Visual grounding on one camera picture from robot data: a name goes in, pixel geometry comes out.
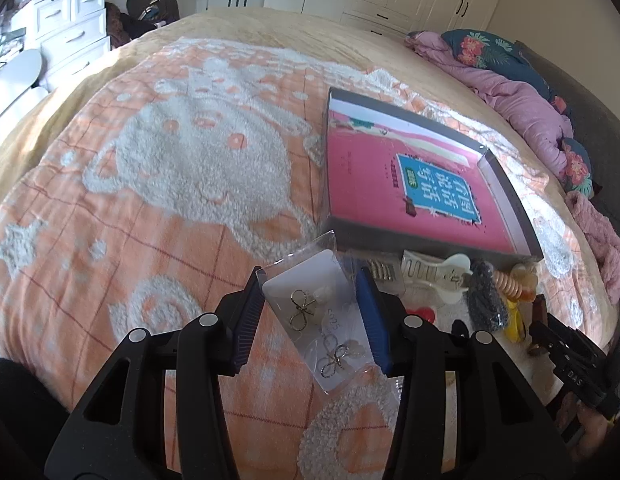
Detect orange spiral hair tie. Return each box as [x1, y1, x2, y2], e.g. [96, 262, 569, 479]
[492, 268, 523, 302]

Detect black beads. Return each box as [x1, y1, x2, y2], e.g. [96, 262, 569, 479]
[465, 261, 508, 333]

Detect red ball earrings bag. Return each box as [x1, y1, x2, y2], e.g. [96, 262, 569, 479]
[406, 307, 436, 324]

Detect gold bow earrings card bag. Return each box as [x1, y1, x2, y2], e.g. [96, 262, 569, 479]
[258, 231, 373, 393]

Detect person's right hand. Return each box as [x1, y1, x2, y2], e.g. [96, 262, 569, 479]
[555, 392, 614, 463]

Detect yellow bangles in bag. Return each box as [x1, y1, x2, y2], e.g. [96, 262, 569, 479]
[504, 263, 539, 344]

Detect pink knitted cloth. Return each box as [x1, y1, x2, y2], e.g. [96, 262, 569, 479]
[566, 191, 620, 304]

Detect cream hair claw clip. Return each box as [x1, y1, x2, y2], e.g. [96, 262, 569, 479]
[401, 250, 473, 304]

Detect dark grey headboard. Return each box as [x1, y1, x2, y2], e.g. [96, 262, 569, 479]
[516, 40, 620, 236]

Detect pink purple duvet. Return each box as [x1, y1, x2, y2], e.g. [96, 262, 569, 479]
[406, 32, 574, 179]

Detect grey cardboard tray box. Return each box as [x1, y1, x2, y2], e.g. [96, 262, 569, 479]
[320, 88, 543, 268]

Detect teal floral pillow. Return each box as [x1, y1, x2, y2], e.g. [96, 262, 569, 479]
[442, 29, 595, 198]

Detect white chair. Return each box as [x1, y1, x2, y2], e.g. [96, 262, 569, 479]
[0, 49, 48, 126]

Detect white drawer dresser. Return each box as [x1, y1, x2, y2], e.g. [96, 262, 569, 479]
[10, 0, 110, 92]

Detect beige bed cover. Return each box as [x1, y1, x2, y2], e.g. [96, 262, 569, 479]
[0, 6, 541, 212]

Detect black bag on floor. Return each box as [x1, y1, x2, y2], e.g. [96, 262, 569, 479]
[126, 0, 180, 25]

